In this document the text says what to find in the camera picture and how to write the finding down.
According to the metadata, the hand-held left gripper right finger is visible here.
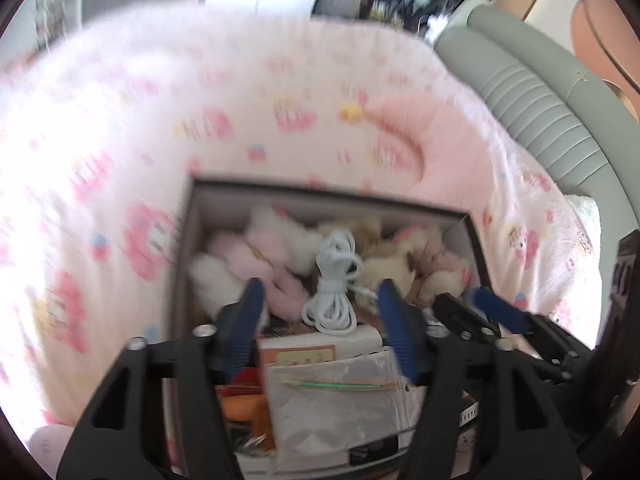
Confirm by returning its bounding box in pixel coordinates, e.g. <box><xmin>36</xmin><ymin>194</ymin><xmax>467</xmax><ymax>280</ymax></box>
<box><xmin>376</xmin><ymin>281</ymin><xmax>583</xmax><ymax>480</ymax></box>

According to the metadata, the beige cat plush toy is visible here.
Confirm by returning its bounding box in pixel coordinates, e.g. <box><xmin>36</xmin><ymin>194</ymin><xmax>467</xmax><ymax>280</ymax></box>
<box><xmin>319</xmin><ymin>214</ymin><xmax>474</xmax><ymax>312</ymax></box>

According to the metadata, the pink white plush toy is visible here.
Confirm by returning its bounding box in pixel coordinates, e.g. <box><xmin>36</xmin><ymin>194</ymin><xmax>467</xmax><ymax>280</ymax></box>
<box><xmin>191</xmin><ymin>204</ymin><xmax>322</xmax><ymax>322</ymax></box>

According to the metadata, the pink printed blanket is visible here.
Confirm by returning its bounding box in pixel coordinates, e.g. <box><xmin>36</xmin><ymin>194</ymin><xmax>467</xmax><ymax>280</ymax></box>
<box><xmin>0</xmin><ymin>6</ymin><xmax>602</xmax><ymax>432</ymax></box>

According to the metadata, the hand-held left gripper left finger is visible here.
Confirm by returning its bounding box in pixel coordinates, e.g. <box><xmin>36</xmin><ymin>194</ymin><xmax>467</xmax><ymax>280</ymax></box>
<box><xmin>57</xmin><ymin>279</ymin><xmax>266</xmax><ymax>480</ymax></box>

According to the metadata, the peach round ball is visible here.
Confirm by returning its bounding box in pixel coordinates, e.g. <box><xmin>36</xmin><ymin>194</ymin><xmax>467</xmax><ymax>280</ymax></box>
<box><xmin>569</xmin><ymin>0</ymin><xmax>640</xmax><ymax>97</ymax></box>

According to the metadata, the grey padded headboard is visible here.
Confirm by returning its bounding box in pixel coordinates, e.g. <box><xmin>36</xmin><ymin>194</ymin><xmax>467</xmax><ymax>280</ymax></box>
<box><xmin>431</xmin><ymin>0</ymin><xmax>640</xmax><ymax>242</ymax></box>

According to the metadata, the white cord bundle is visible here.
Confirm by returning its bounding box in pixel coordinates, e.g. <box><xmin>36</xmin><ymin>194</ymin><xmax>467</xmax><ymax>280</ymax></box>
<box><xmin>300</xmin><ymin>227</ymin><xmax>366</xmax><ymax>334</ymax></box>

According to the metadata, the orange white small carton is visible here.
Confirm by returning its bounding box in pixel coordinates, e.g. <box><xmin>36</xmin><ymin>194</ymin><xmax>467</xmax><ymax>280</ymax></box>
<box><xmin>256</xmin><ymin>334</ymin><xmax>387</xmax><ymax>377</ymax></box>

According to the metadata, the black cardboard box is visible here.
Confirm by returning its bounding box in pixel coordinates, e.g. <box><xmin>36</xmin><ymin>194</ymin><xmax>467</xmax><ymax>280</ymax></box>
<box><xmin>166</xmin><ymin>174</ymin><xmax>497</xmax><ymax>480</ymax></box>

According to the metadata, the clear plastic bag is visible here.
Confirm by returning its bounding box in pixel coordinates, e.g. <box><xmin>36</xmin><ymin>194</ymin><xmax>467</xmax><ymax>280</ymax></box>
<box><xmin>264</xmin><ymin>354</ymin><xmax>427</xmax><ymax>457</ymax></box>

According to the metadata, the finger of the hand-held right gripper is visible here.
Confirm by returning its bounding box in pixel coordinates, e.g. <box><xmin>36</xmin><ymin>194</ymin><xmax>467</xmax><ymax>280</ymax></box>
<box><xmin>431</xmin><ymin>293</ymin><xmax>502</xmax><ymax>344</ymax></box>
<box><xmin>471</xmin><ymin>286</ymin><xmax>592</xmax><ymax>377</ymax></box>

